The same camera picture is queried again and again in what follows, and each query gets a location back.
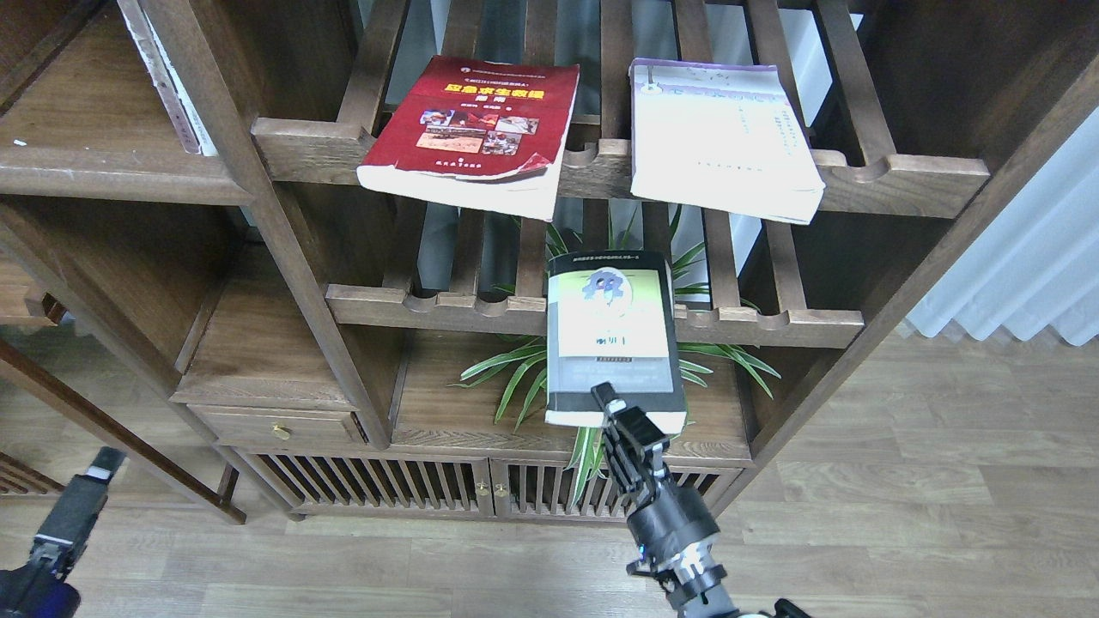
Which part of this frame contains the white book standing upright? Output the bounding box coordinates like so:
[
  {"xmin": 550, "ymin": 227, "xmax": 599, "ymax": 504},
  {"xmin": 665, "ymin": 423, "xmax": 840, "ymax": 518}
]
[{"xmin": 118, "ymin": 1, "xmax": 217, "ymax": 157}]

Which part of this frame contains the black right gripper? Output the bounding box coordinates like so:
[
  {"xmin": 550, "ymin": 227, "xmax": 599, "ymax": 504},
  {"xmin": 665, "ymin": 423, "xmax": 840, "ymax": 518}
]
[{"xmin": 590, "ymin": 383, "xmax": 722, "ymax": 585}]

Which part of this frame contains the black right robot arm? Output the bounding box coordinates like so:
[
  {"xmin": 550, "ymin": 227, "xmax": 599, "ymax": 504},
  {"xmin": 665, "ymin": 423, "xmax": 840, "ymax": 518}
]
[{"xmin": 592, "ymin": 383, "xmax": 746, "ymax": 617}]

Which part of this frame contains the white curtain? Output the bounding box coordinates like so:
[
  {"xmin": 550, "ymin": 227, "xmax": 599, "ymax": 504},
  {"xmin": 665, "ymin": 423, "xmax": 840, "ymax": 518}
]
[{"xmin": 906, "ymin": 113, "xmax": 1098, "ymax": 347}]

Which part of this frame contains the white and purple book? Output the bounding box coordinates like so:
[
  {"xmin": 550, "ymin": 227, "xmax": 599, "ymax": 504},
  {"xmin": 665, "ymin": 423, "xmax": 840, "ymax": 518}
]
[{"xmin": 629, "ymin": 58, "xmax": 825, "ymax": 227}]

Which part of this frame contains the dark wooden bookshelf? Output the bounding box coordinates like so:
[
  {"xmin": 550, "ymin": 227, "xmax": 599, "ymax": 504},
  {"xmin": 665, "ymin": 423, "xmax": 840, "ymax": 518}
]
[{"xmin": 3, "ymin": 1, "xmax": 1096, "ymax": 523}]

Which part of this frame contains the green and black book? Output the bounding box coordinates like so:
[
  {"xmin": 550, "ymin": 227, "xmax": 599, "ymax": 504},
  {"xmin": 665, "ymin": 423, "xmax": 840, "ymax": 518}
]
[{"xmin": 545, "ymin": 250, "xmax": 687, "ymax": 435}]

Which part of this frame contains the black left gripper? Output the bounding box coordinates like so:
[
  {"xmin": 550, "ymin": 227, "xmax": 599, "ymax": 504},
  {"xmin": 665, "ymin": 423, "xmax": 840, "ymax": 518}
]
[{"xmin": 1, "ymin": 446, "xmax": 126, "ymax": 617}]

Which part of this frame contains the red cover book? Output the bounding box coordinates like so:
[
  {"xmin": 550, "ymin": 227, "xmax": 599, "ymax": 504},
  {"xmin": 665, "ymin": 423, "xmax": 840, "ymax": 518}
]
[{"xmin": 356, "ymin": 56, "xmax": 580, "ymax": 221}]

